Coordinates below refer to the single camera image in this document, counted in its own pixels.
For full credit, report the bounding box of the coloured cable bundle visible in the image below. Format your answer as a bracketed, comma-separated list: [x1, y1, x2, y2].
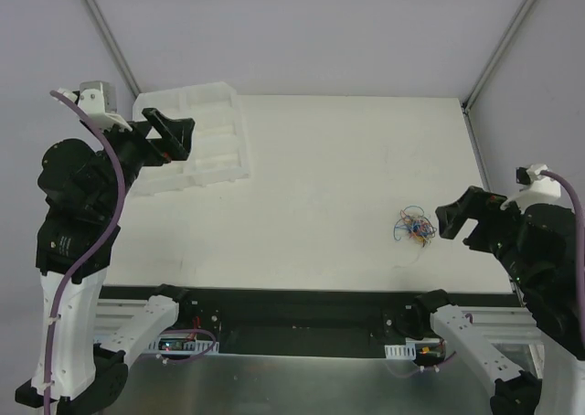
[392, 206, 437, 248]

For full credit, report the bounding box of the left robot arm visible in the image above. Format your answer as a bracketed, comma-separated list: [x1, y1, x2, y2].
[15, 108, 196, 414]

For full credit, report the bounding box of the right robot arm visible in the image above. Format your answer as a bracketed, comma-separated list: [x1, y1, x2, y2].
[395, 186, 584, 414]

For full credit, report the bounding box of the white foam tray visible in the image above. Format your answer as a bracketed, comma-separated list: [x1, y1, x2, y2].
[131, 82, 250, 197]

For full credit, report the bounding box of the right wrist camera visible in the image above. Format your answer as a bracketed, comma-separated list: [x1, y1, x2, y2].
[500, 164, 561, 212]

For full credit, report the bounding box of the right white cable duct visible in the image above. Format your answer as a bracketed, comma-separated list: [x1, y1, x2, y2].
[384, 343, 417, 361]

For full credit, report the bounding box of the white cable duct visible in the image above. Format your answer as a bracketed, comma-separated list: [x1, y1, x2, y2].
[144, 337, 219, 356]
[384, 343, 417, 361]

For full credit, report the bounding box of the left aluminium frame post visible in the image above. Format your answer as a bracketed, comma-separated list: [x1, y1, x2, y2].
[81, 0, 142, 98]

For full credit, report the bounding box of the aluminium frame post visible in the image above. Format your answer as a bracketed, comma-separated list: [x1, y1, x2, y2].
[462, 0, 538, 114]
[81, 0, 142, 98]

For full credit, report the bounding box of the left white cable duct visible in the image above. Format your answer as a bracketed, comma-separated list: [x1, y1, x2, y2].
[144, 337, 219, 356]

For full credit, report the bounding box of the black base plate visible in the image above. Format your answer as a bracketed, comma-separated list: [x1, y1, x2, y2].
[139, 286, 463, 356]

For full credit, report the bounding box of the right aluminium frame post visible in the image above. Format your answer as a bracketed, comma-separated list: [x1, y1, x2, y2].
[462, 0, 538, 114]

